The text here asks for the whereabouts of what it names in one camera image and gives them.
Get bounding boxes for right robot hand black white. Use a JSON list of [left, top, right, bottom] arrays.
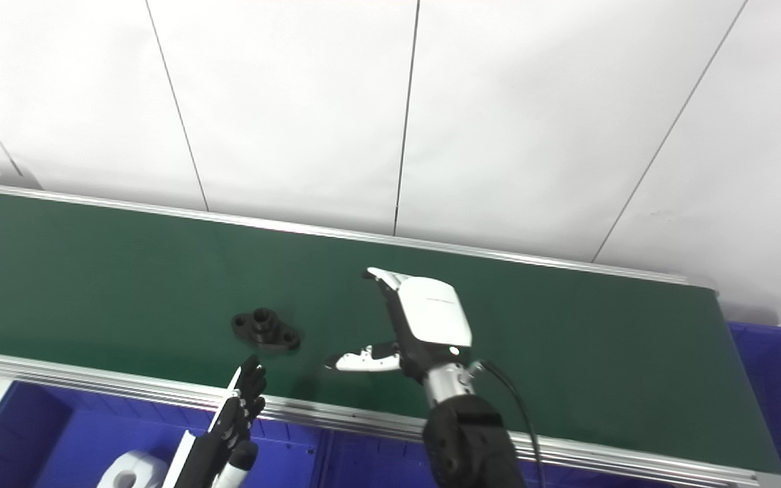
[[326, 266, 473, 382]]

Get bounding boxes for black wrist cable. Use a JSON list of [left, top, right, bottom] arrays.
[[468, 359, 547, 488]]

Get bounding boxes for white cylindrical part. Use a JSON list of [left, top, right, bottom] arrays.
[[96, 451, 169, 488]]

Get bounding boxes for black flanged part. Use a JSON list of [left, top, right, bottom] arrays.
[[231, 307, 301, 352]]

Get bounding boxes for green conveyor belt aluminium frame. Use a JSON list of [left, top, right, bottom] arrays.
[[0, 182, 781, 488]]

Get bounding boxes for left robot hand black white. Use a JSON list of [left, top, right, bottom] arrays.
[[172, 354, 268, 488]]

